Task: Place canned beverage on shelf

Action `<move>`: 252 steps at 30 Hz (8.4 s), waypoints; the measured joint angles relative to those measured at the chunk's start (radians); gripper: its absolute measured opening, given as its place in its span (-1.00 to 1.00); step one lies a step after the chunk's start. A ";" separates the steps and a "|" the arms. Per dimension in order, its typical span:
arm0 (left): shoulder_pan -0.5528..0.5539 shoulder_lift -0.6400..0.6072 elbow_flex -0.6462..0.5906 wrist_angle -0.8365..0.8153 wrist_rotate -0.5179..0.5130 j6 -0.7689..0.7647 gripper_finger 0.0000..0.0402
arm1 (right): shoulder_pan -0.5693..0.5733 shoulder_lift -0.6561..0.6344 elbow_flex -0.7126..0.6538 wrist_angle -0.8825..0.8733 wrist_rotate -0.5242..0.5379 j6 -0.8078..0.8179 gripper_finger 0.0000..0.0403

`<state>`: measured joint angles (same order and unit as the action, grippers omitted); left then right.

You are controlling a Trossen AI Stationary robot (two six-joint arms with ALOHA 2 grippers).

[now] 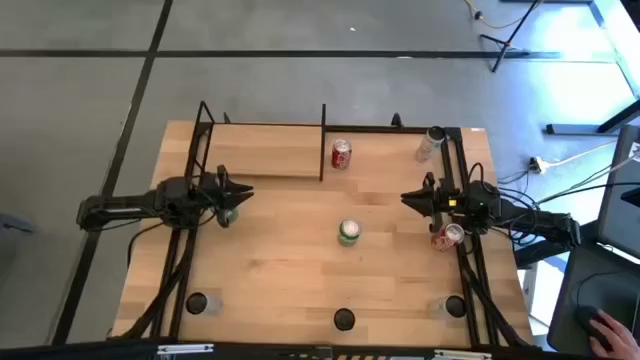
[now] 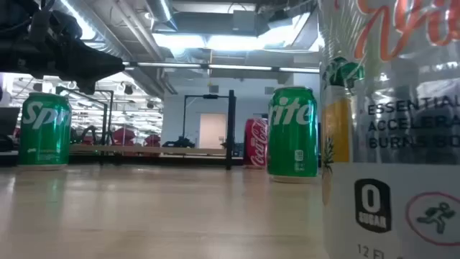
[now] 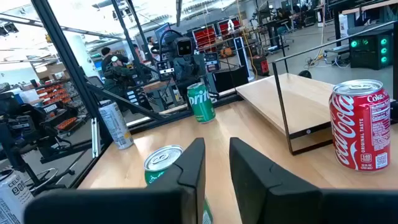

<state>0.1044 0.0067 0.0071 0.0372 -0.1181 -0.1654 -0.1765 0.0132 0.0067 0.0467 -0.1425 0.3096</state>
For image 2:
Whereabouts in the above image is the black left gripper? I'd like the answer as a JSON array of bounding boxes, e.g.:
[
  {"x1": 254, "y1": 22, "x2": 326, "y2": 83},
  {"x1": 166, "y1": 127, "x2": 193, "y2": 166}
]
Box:
[{"x1": 0, "y1": 34, "x2": 126, "y2": 96}]

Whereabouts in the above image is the green Sprite can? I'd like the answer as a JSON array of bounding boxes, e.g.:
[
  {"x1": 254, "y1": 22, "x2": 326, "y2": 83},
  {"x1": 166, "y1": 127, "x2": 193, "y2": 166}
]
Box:
[
  {"x1": 267, "y1": 86, "x2": 319, "y2": 183},
  {"x1": 17, "y1": 91, "x2": 73, "y2": 171}
]

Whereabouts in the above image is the red Coca-Cola can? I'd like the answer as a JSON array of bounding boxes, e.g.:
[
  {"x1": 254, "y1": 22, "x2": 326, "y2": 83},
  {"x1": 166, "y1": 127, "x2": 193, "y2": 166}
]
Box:
[{"x1": 243, "y1": 117, "x2": 270, "y2": 170}]

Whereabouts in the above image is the silver pineapple Celsius slim can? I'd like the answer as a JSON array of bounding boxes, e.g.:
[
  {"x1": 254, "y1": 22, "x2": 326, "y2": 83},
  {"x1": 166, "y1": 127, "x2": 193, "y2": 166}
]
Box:
[{"x1": 318, "y1": 0, "x2": 460, "y2": 259}]

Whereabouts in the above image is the dark computer monitor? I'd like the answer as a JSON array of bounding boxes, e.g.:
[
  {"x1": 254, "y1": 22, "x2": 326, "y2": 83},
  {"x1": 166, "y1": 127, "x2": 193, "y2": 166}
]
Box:
[{"x1": 0, "y1": 106, "x2": 21, "y2": 137}]

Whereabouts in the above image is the long horizontal light bar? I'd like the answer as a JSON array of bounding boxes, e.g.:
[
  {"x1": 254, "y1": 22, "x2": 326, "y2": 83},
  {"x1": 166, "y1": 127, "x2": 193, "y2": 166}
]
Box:
[{"x1": 121, "y1": 61, "x2": 321, "y2": 74}]

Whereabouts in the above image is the pale door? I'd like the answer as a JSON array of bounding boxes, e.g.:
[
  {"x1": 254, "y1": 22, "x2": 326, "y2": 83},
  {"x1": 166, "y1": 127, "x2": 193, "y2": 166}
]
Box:
[{"x1": 198, "y1": 112, "x2": 227, "y2": 150}]

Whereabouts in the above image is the grey ceiling air unit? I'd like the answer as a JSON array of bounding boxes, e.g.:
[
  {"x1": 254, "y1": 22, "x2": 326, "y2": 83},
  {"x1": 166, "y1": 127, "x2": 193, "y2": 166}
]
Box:
[{"x1": 172, "y1": 9, "x2": 270, "y2": 37}]

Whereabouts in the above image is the ribbed silver ventilation duct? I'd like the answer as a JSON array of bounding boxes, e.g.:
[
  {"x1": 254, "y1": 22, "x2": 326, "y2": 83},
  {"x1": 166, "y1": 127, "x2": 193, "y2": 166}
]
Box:
[{"x1": 83, "y1": 35, "x2": 127, "y2": 61}]

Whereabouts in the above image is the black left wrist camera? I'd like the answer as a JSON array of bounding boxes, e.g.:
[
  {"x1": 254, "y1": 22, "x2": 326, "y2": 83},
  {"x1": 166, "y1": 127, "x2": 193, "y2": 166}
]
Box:
[{"x1": 49, "y1": 9, "x2": 84, "y2": 41}]

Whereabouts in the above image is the smooth silver ventilation duct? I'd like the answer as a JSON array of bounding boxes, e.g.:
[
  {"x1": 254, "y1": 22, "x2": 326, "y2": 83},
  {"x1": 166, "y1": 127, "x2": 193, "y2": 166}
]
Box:
[{"x1": 145, "y1": 0, "x2": 179, "y2": 32}]

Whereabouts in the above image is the black aluminium table frame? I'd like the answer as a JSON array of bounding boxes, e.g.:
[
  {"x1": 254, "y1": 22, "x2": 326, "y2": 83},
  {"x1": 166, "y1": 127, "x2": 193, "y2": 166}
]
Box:
[{"x1": 0, "y1": 150, "x2": 269, "y2": 168}]

